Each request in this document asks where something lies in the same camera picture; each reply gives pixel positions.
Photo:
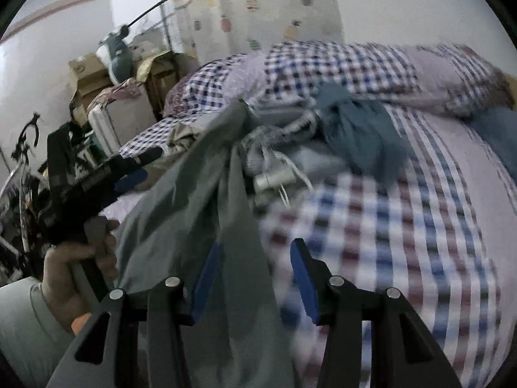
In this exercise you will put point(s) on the brown cardboard box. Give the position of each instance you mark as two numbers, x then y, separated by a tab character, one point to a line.
88	77

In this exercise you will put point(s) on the white suitcase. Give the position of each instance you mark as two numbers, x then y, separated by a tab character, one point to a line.
117	122

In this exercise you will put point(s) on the dark bicycle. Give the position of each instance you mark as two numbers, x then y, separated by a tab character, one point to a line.
20	255

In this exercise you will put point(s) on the checked purple bed sheet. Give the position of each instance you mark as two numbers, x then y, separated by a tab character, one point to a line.
421	235

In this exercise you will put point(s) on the grey-green garment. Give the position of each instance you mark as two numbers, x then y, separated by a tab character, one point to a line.
199	202

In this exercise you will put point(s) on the blue denim garment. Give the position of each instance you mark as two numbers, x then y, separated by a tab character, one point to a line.
361	132

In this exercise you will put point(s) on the person's left hand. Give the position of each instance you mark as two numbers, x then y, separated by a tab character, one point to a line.
58	287

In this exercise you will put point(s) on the beige garment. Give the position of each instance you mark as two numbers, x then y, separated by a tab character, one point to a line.
182	137

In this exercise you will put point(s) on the checked purple rolled quilt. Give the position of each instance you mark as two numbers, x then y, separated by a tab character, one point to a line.
443	79

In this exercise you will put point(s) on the pineapple print curtain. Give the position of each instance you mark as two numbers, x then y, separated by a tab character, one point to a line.
216	29

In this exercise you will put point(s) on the green white plush toy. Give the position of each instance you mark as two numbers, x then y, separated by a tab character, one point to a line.
116	56

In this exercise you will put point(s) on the light grey hooded garment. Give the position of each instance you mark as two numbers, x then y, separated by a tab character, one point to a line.
285	155

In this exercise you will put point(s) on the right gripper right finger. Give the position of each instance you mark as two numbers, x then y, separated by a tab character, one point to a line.
404	352

